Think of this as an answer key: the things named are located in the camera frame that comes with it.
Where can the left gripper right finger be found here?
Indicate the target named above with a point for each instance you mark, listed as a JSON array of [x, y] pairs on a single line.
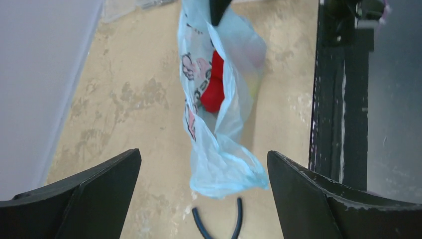
[[312, 206]]

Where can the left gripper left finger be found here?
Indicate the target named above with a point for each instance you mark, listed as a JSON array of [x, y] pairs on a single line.
[[92, 204]]

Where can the light blue printed plastic bag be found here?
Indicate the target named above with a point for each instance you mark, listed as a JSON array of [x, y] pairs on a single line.
[[220, 165]]

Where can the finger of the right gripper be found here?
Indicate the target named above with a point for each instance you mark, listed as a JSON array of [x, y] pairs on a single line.
[[217, 10]]

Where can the blue handled pliers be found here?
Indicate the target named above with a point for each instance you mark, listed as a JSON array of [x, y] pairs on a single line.
[[220, 219]]

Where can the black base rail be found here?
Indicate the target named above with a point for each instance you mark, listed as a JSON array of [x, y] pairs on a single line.
[[339, 121]]

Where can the red fake pepper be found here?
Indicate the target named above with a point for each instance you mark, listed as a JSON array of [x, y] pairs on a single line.
[[213, 96]]

